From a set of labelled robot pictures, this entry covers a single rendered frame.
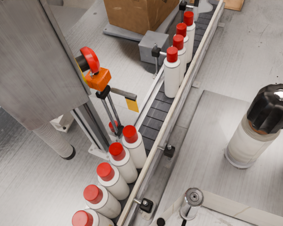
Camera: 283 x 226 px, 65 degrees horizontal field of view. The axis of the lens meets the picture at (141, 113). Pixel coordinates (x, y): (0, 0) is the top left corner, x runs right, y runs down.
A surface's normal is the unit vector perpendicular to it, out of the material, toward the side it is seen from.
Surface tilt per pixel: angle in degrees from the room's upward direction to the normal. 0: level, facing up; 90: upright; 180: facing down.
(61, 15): 0
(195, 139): 0
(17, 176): 0
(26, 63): 90
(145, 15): 90
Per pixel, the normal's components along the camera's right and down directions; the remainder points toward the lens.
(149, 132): -0.11, -0.53
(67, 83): 0.50, 0.70
